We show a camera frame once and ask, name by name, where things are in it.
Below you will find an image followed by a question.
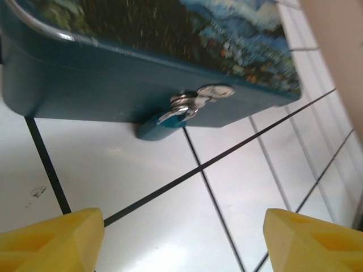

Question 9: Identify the small blue padlock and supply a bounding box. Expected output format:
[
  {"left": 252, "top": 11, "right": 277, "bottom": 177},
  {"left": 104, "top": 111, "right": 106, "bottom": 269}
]
[{"left": 137, "top": 89, "right": 200, "bottom": 143}]

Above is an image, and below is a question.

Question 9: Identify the starry night print tin box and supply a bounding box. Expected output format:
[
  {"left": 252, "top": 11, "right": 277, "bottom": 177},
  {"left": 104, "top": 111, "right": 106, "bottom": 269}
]
[{"left": 0, "top": 0, "right": 302, "bottom": 130}]

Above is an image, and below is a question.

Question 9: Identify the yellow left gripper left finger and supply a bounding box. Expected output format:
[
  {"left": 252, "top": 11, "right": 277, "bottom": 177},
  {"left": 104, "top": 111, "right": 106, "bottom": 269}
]
[{"left": 0, "top": 207, "right": 105, "bottom": 272}]

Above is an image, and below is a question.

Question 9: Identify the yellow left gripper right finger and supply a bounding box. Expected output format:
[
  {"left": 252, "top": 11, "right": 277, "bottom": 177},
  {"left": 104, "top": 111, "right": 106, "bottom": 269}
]
[{"left": 263, "top": 208, "right": 363, "bottom": 272}]

